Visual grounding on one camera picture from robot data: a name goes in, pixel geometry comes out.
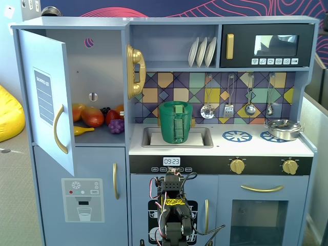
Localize cabinet door with shopping list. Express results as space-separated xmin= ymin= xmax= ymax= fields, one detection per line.
xmin=17 ymin=29 xmax=76 ymax=177

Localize dishwasher door with dish decal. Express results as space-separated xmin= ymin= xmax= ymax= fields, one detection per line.
xmin=130 ymin=173 xmax=219 ymax=246

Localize fridge door with dispenser decal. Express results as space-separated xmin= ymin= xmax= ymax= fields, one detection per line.
xmin=33 ymin=146 xmax=128 ymax=246

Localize oven door with window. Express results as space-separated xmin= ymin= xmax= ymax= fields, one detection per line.
xmin=218 ymin=175 xmax=310 ymax=246

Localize green plastic pitcher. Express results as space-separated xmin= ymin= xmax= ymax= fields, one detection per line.
xmin=158 ymin=100 xmax=194 ymax=145

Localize grey toy sink basin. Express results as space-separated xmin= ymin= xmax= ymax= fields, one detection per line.
xmin=141 ymin=126 xmax=214 ymax=149

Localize metal toy skimmer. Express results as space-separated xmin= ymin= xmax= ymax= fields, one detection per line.
xmin=200 ymin=74 xmax=215 ymax=119

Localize purple toy grapes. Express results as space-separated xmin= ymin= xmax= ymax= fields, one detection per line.
xmin=108 ymin=118 xmax=126 ymax=135

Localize red toy strawberry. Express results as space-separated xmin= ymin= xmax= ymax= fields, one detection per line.
xmin=105 ymin=109 xmax=121 ymax=127

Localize gold toy telephone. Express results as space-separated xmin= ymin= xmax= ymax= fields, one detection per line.
xmin=126 ymin=44 xmax=147 ymax=100

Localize metal toy spatula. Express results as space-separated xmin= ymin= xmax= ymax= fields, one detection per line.
xmin=223 ymin=74 xmax=235 ymax=119

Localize large orange red toy mango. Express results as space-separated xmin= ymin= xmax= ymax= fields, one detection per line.
xmin=81 ymin=106 xmax=106 ymax=128

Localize white toy plate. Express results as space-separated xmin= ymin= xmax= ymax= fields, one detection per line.
xmin=204 ymin=37 xmax=217 ymax=68
xmin=196 ymin=37 xmax=208 ymax=68
xmin=188 ymin=37 xmax=200 ymax=68

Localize yellow toy banana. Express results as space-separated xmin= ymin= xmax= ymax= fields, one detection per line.
xmin=74 ymin=125 xmax=95 ymax=137

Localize gold stove knob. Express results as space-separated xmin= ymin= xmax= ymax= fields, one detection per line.
xmin=281 ymin=158 xmax=299 ymax=176
xmin=229 ymin=158 xmax=245 ymax=176

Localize metal toy ladle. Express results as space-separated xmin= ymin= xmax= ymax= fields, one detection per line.
xmin=244 ymin=73 xmax=257 ymax=116

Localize small orange red toy mango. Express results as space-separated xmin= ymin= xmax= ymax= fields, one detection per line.
xmin=72 ymin=102 xmax=87 ymax=122

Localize blue toy play kitchen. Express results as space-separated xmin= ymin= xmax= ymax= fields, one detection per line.
xmin=9 ymin=15 xmax=321 ymax=246

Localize steel toy pot with lid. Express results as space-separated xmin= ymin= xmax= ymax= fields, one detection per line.
xmin=264 ymin=118 xmax=306 ymax=142

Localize yellow beanbag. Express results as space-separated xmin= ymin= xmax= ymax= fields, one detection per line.
xmin=0 ymin=84 xmax=25 ymax=143

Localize grey desk divider panel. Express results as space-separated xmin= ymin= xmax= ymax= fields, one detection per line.
xmin=300 ymin=91 xmax=328 ymax=244

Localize dark round object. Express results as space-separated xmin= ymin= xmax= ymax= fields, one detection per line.
xmin=40 ymin=6 xmax=63 ymax=17

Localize black cable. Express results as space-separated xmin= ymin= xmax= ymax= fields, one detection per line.
xmin=191 ymin=224 xmax=227 ymax=246

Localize toy microwave with yellow handle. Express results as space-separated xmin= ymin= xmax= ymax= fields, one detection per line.
xmin=220 ymin=24 xmax=315 ymax=68

